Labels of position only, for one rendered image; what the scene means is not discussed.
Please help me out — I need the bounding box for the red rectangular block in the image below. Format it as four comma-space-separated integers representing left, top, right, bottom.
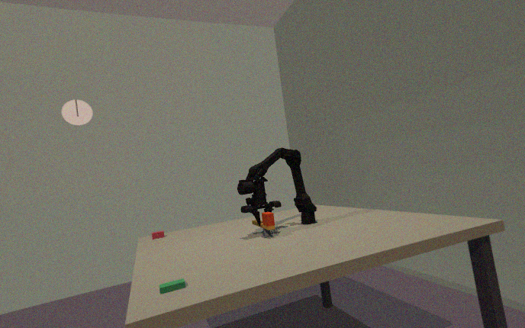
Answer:
152, 231, 164, 240

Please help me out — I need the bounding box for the green rectangular bar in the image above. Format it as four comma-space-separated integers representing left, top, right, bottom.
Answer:
159, 278, 185, 294

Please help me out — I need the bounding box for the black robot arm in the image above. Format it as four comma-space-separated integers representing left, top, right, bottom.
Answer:
237, 148, 317, 224

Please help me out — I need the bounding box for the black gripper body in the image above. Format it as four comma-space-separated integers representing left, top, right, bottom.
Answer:
241, 191, 281, 213

